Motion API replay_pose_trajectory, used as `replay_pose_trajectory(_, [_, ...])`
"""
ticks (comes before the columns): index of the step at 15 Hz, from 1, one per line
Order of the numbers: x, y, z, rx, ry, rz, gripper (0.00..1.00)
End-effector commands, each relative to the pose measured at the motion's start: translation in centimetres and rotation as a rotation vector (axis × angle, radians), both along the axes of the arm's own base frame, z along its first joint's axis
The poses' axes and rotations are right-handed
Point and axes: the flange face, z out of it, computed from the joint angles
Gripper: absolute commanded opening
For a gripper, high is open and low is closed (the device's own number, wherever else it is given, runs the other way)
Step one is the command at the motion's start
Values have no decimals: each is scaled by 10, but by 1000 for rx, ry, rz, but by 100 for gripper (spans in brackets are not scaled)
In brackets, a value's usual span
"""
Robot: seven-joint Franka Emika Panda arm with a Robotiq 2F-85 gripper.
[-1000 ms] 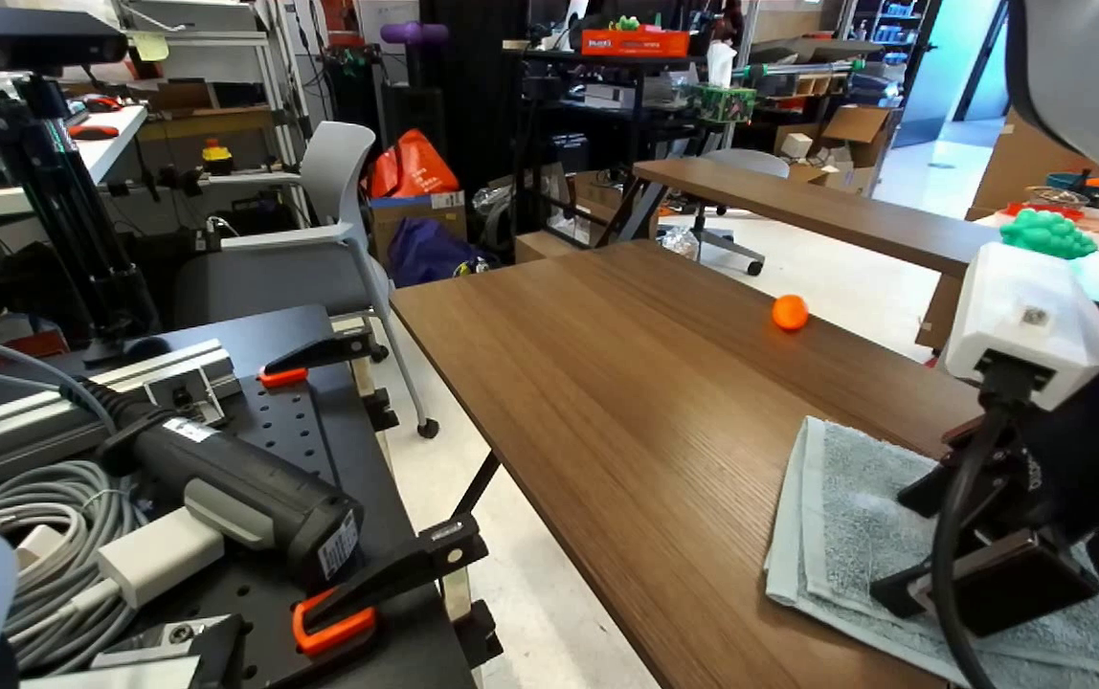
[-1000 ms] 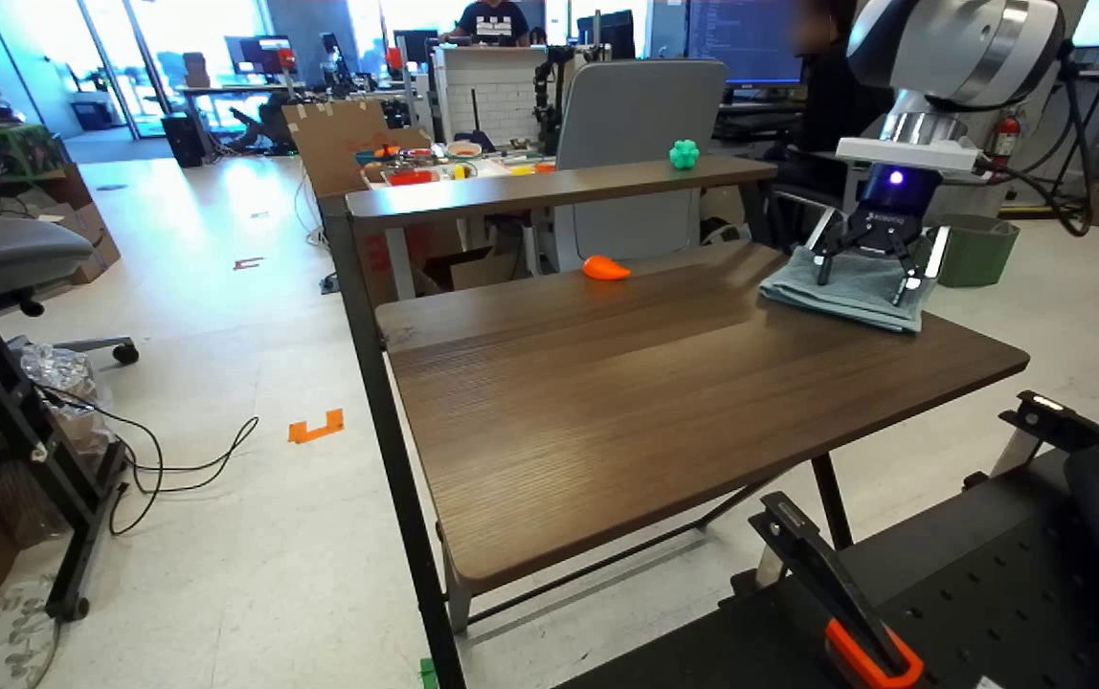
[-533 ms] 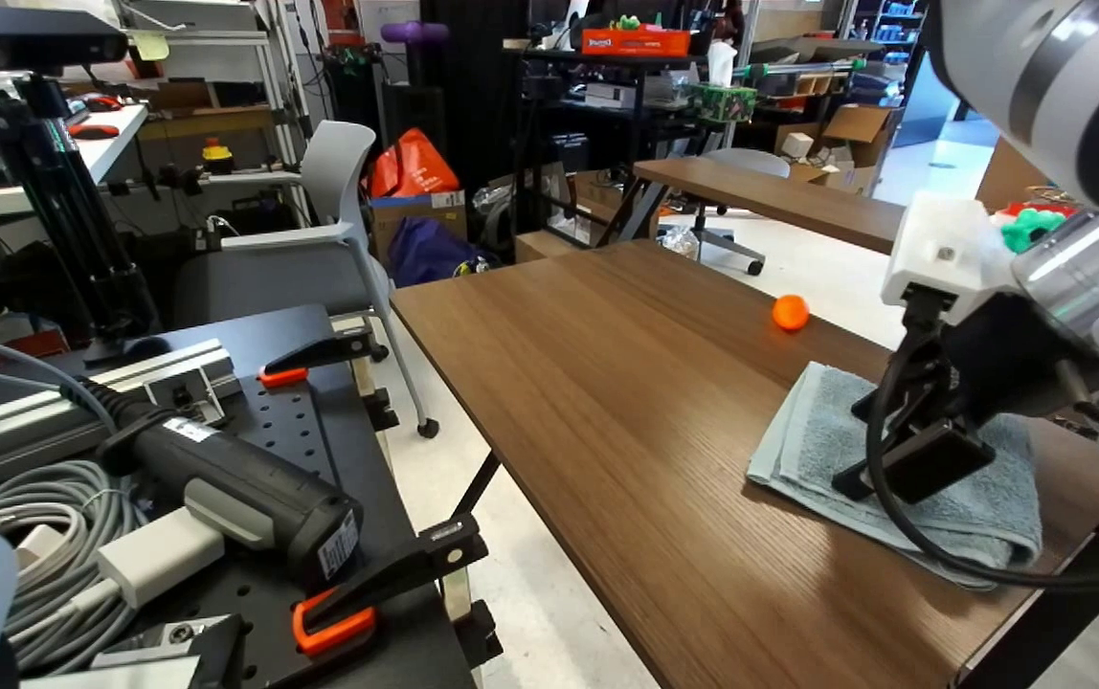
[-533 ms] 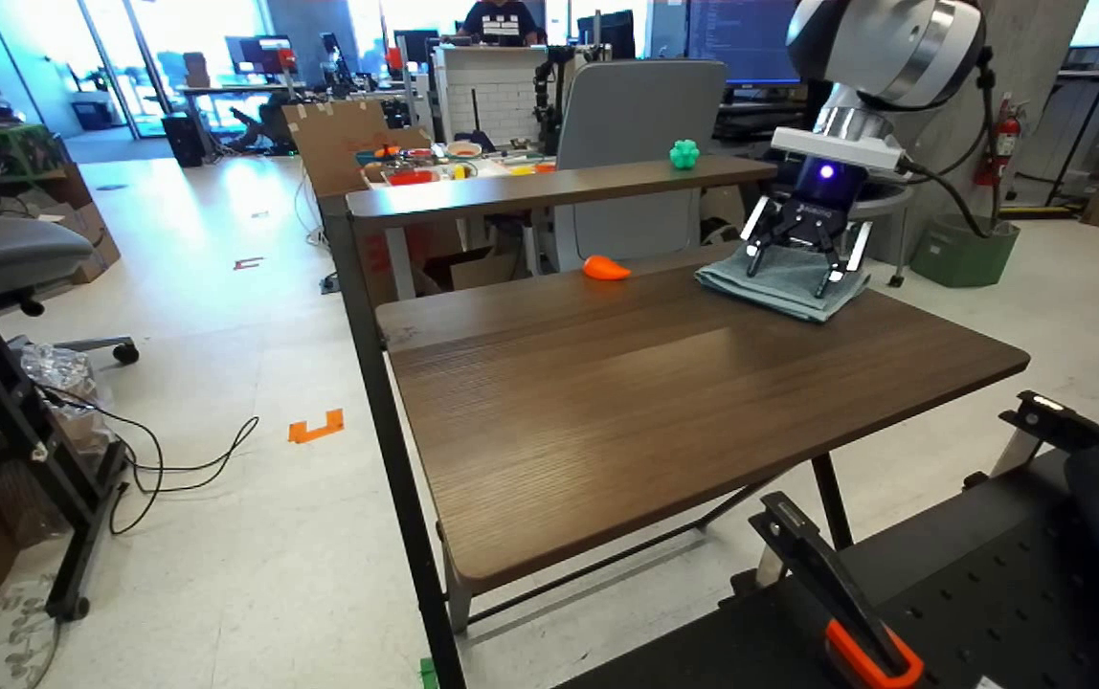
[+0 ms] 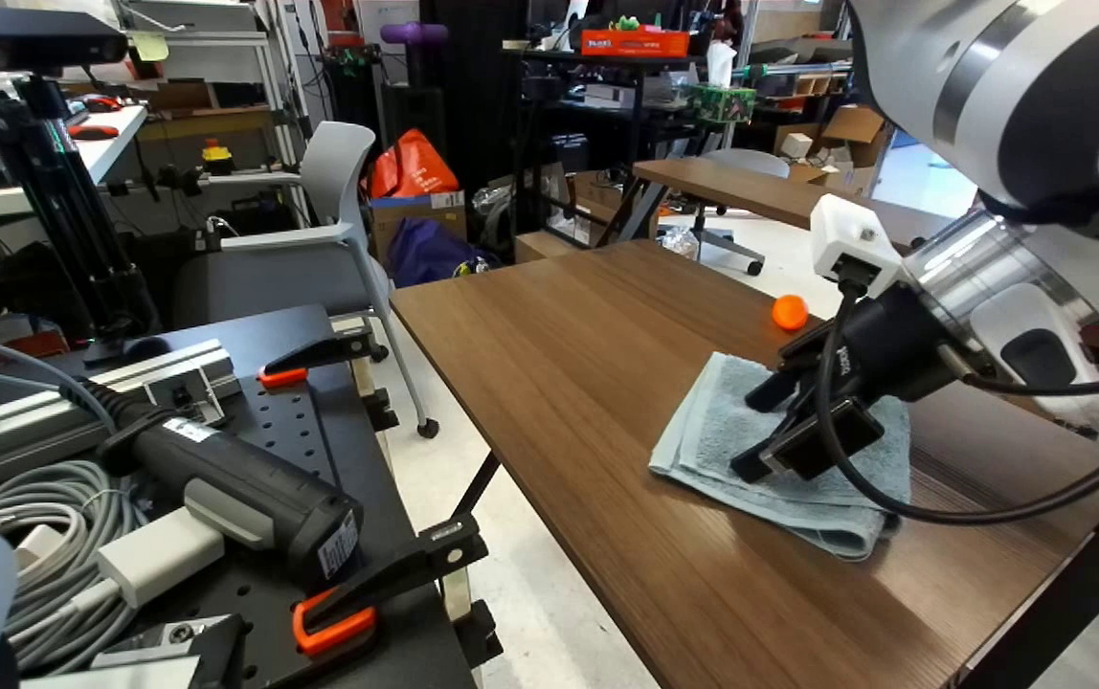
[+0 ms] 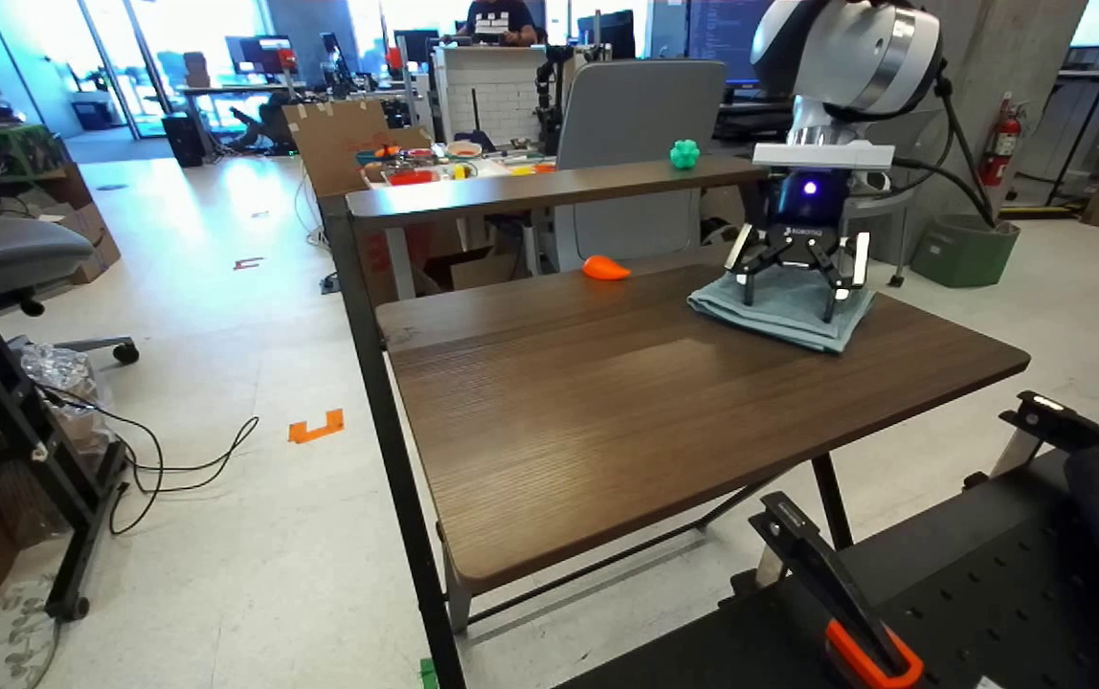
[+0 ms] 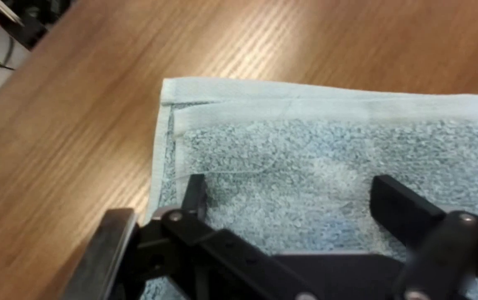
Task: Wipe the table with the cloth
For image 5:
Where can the orange storage bin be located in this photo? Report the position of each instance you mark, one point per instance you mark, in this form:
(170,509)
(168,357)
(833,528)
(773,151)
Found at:
(635,44)

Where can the brown wooden table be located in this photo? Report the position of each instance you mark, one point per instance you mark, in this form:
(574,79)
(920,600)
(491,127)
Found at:
(1084,600)

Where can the purple object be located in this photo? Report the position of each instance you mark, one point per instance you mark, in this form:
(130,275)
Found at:
(417,33)

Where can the black handheld device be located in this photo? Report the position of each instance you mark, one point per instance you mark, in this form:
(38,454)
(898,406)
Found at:
(256,491)

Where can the white workbench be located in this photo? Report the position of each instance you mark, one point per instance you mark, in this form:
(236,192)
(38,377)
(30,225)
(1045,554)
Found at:
(112,141)

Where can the small yellow object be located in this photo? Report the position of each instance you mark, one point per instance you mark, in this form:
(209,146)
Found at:
(221,156)

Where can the orange bag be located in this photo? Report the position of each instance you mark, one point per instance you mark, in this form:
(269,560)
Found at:
(417,165)

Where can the grey chair with castors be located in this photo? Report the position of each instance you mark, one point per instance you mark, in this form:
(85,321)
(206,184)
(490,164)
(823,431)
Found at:
(321,261)

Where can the black camera on tripod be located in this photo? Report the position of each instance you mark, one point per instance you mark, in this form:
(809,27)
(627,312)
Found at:
(24,36)

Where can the black shelf rack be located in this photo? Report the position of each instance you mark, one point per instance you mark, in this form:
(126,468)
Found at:
(548,127)

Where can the white bottle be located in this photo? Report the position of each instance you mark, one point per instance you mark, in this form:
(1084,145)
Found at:
(723,62)

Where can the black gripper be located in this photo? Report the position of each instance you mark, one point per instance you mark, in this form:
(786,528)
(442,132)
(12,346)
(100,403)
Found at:
(895,346)

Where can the black perforated mounting board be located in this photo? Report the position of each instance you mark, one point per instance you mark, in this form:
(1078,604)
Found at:
(304,436)

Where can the white power adapter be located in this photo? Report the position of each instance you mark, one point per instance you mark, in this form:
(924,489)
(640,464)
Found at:
(159,558)

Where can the wooden table with white legs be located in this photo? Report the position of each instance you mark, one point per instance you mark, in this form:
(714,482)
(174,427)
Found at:
(754,191)

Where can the small orange toy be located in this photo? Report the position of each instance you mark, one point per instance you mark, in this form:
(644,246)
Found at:
(792,315)

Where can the green box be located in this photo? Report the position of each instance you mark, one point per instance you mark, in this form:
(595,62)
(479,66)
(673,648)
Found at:
(723,105)

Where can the open cardboard box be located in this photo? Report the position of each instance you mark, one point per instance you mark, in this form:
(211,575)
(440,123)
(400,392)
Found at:
(855,127)

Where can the brown cardboard box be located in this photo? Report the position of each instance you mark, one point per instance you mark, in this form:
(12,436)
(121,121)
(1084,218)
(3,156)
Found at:
(418,209)

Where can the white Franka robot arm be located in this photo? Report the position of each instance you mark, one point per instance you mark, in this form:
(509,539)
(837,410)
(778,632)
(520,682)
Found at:
(1022,91)

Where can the white metal shelving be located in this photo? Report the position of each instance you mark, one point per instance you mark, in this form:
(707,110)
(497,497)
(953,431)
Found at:
(218,61)

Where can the light blue cloth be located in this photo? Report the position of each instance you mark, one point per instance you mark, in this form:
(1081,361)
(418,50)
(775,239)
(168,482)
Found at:
(714,447)

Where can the silver aluminium rail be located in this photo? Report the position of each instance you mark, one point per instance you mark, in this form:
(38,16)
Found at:
(12,427)

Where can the black camera tripod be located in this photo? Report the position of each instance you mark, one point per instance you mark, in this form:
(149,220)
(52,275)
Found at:
(62,204)

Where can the purple bag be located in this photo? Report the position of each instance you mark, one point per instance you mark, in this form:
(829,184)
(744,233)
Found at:
(428,250)

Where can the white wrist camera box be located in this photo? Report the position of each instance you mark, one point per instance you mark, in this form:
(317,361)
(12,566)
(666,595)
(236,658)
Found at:
(855,235)

